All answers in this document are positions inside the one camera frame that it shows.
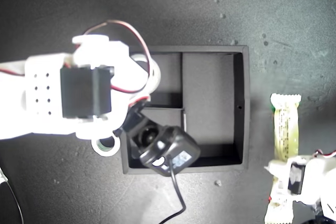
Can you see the black tray with wells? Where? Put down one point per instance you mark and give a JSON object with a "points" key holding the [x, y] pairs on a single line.
{"points": [[210, 90]]}

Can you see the snack bar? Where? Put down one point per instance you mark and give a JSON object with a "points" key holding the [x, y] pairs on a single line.
{"points": [[286, 129]]}

